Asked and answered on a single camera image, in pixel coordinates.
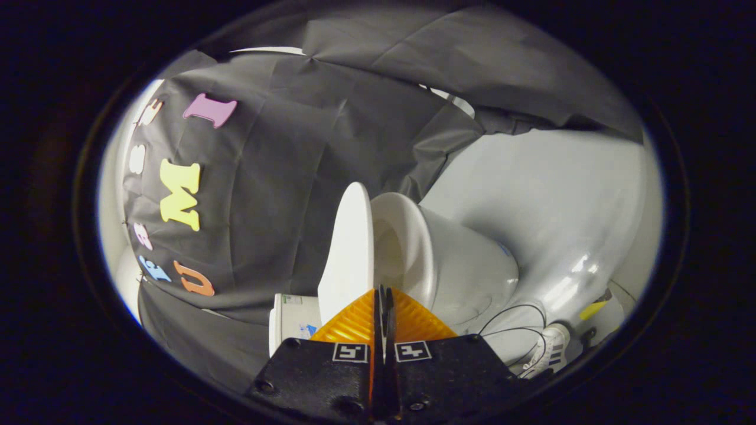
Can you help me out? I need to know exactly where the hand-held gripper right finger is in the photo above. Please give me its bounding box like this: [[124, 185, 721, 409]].
[[383, 286, 532, 424]]

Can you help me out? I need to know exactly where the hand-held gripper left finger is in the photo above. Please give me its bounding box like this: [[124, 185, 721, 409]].
[[245, 286, 384, 423]]

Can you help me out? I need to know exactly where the white toilet lid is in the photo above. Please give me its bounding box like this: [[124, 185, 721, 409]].
[[318, 182, 376, 325]]

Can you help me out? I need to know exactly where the white toilet tank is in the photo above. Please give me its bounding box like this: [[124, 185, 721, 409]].
[[269, 293, 323, 358]]

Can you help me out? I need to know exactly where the white toilet bowl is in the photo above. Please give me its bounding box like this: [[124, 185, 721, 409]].
[[371, 192, 520, 332]]

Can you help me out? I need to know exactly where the white striped shoe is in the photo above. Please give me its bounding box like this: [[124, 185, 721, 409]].
[[522, 323, 571, 379]]

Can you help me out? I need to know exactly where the small yellow object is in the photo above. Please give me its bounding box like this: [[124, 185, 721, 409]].
[[580, 299, 610, 322]]

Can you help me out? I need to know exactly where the black backdrop cloth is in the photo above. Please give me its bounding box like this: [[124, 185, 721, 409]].
[[123, 6, 644, 396]]

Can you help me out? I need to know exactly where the thin black cable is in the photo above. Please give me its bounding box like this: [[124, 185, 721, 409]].
[[477, 303, 548, 368]]

